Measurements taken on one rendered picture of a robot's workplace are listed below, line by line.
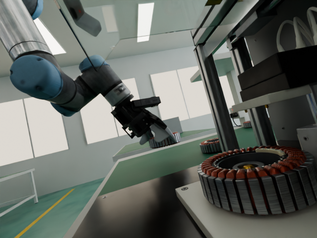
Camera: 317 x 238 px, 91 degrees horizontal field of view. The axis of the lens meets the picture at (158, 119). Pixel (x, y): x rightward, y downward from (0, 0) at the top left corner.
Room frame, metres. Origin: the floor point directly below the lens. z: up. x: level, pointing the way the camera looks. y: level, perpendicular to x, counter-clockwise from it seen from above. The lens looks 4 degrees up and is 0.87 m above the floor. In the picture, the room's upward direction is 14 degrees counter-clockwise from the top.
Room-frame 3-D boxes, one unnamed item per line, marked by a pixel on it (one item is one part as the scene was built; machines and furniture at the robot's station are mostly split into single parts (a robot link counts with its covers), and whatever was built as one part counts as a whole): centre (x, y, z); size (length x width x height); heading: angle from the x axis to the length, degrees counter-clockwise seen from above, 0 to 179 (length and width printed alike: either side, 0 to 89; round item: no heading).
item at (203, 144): (0.59, -0.18, 0.77); 0.11 x 0.11 x 0.04
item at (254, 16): (0.31, -0.24, 1.05); 0.06 x 0.04 x 0.04; 10
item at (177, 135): (0.55, 0.00, 0.84); 0.11 x 0.11 x 0.04
